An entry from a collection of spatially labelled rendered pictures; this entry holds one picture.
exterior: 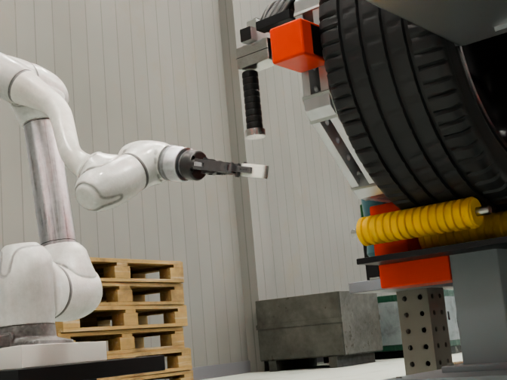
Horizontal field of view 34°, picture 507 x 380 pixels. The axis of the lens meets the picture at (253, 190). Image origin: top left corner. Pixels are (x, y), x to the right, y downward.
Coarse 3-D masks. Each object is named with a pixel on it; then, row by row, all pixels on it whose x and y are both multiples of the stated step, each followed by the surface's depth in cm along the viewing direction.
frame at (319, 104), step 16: (304, 0) 162; (304, 16) 162; (304, 80) 160; (320, 80) 158; (304, 96) 160; (320, 96) 157; (320, 112) 158; (336, 112) 156; (320, 128) 160; (336, 128) 159; (336, 144) 163; (336, 160) 164; (352, 160) 166; (352, 176) 165; (368, 176) 164; (368, 192) 166
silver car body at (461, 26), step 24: (384, 0) 109; (408, 0) 110; (432, 0) 110; (456, 0) 111; (480, 0) 112; (504, 0) 113; (432, 24) 119; (456, 24) 120; (480, 24) 121; (504, 24) 122
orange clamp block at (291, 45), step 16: (272, 32) 154; (288, 32) 152; (304, 32) 150; (320, 32) 154; (272, 48) 154; (288, 48) 152; (304, 48) 150; (320, 48) 153; (288, 64) 154; (304, 64) 155; (320, 64) 156
